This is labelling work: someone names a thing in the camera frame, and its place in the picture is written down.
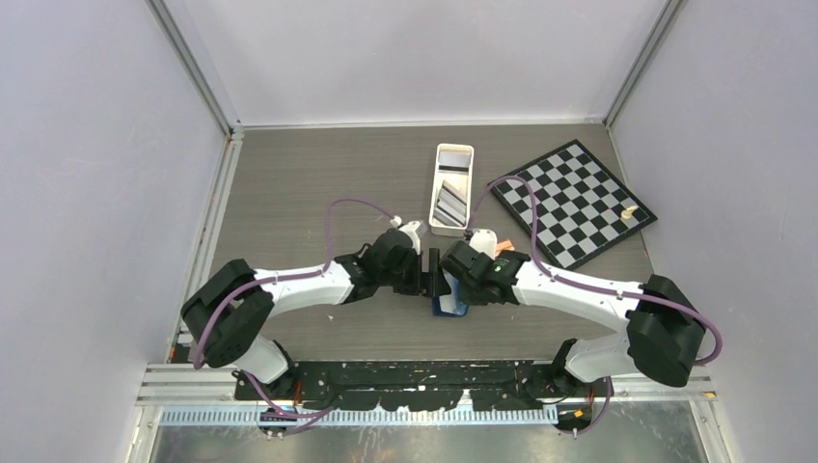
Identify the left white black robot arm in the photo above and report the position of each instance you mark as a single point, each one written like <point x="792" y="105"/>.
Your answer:
<point x="226" y="314"/>

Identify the silver card at tray end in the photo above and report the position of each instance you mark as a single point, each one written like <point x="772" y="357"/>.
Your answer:
<point x="454" y="159"/>

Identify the black white chessboard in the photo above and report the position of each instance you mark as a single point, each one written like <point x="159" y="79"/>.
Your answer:
<point x="576" y="201"/>

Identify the white plastic tray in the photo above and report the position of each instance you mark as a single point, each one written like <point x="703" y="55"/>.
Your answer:
<point x="461" y="180"/>

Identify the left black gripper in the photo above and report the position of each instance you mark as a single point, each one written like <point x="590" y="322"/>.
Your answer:
<point x="437" y="284"/>

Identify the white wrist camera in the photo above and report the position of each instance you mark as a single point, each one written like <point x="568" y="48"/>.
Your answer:
<point x="415" y="230"/>
<point x="484" y="241"/>

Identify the red orange card pack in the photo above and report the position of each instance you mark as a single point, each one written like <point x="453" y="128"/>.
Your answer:
<point x="505" y="245"/>

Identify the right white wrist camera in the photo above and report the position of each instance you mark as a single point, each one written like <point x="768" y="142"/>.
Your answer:
<point x="484" y="241"/>

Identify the beige chess piece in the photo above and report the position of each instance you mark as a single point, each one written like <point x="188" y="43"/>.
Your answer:
<point x="627" y="213"/>

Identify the blue card holder wallet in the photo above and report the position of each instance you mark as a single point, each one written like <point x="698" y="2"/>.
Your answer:
<point x="449" y="305"/>

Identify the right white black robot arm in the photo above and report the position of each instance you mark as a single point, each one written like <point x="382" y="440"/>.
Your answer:
<point x="653" y="332"/>

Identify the grey cards in tray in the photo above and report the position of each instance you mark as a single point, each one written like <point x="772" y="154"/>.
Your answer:
<point x="450" y="207"/>

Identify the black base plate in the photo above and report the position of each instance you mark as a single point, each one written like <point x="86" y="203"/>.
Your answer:
<point x="508" y="385"/>

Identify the aluminium frame rail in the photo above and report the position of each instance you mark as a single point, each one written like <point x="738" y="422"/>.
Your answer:
<point x="181" y="384"/>

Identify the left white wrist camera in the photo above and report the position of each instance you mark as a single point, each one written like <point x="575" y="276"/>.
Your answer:
<point x="415" y="230"/>

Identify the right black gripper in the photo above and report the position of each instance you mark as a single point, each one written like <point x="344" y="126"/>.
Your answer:
<point x="470" y="298"/>

